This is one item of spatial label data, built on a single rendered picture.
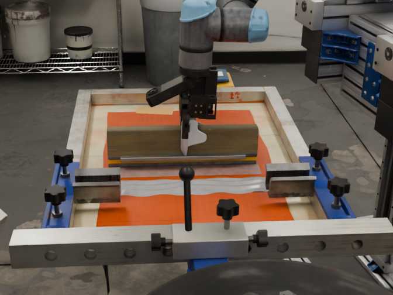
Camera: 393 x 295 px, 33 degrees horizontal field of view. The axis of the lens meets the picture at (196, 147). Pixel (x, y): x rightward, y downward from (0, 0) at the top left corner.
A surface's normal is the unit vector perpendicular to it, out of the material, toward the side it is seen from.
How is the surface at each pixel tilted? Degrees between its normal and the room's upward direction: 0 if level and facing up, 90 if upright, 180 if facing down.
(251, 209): 0
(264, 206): 0
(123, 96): 90
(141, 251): 90
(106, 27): 90
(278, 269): 0
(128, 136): 87
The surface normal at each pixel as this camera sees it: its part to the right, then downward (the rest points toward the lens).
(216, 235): 0.01, -0.90
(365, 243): 0.08, 0.44
